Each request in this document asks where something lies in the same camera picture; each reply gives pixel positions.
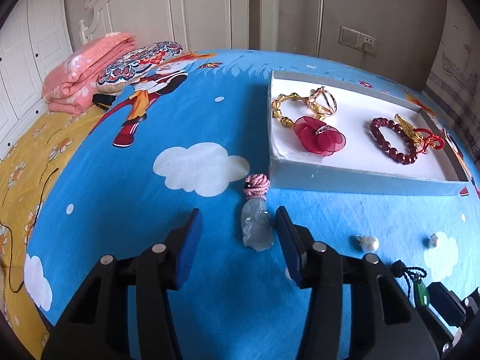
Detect white bed headboard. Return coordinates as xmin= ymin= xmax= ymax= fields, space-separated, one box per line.
xmin=79 ymin=0 xmax=279 ymax=50

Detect black cable on bed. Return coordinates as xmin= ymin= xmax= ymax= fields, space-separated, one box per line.
xmin=0 ymin=166 xmax=61 ymax=294

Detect patterned round pillow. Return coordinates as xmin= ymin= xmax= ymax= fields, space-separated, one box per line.
xmin=96 ymin=41 xmax=183 ymax=94

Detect gold bangle bracelet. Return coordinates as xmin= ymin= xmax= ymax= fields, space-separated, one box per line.
xmin=394 ymin=114 xmax=427 ymax=149

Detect printed ship curtain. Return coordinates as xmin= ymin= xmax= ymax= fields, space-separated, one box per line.
xmin=423 ymin=0 xmax=479 ymax=158

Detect thin metal ring bangles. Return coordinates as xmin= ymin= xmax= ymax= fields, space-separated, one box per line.
xmin=307 ymin=86 xmax=338 ymax=121

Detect grey shallow tray box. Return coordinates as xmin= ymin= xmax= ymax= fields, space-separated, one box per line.
xmin=268 ymin=71 xmax=469 ymax=196

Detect white pearl earring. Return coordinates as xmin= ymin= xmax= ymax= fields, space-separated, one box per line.
xmin=356 ymin=235 xmax=380 ymax=254
xmin=428 ymin=233 xmax=441 ymax=249

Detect red bead bracelet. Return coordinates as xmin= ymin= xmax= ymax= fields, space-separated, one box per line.
xmin=368 ymin=116 xmax=419 ymax=166

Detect folded pink blanket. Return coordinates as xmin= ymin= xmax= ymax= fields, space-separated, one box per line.
xmin=41 ymin=32 xmax=135 ymax=116

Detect green pendant black cord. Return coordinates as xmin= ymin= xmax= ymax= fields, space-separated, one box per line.
xmin=389 ymin=259 xmax=431 ymax=310

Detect red flower brooch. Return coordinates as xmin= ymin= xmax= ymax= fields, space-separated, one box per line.
xmin=294 ymin=116 xmax=346 ymax=157

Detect red cord bracelet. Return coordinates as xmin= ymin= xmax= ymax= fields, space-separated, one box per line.
xmin=412 ymin=127 xmax=447 ymax=155

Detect gold chain link bracelet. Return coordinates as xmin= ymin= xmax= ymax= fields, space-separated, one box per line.
xmin=271 ymin=91 xmax=320 ymax=129

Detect jade pendant pink cord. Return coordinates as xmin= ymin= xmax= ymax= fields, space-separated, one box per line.
xmin=241 ymin=173 xmax=274 ymax=252

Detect yellow floral bed sheet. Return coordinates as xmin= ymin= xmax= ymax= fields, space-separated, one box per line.
xmin=1 ymin=106 xmax=103 ymax=359

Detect black object beside pillow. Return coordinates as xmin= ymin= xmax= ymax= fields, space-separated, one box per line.
xmin=92 ymin=93 xmax=116 ymax=111

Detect silver metal pole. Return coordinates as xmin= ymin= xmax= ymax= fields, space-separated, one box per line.
xmin=315 ymin=0 xmax=325 ymax=58

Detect white wardrobe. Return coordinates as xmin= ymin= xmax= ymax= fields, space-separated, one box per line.
xmin=1 ymin=0 xmax=72 ymax=158

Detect blue cartoon table cloth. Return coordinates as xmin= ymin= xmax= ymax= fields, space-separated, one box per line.
xmin=24 ymin=50 xmax=479 ymax=359

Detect wall socket plate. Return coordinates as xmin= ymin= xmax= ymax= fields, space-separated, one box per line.
xmin=338 ymin=26 xmax=378 ymax=56

